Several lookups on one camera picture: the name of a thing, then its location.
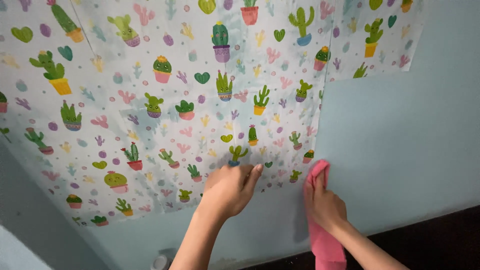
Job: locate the person's left hand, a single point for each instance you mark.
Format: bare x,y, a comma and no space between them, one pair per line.
225,195

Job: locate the person's right hand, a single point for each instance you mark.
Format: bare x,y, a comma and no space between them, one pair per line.
326,210

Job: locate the person's right fingers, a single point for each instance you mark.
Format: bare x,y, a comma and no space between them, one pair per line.
317,185

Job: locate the pink cleaning cloth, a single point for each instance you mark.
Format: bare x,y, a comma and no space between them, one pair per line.
324,247

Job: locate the large cactus print wallpaper sheet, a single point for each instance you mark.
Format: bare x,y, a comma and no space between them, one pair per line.
150,93

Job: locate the white round container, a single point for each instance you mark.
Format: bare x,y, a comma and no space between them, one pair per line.
162,261

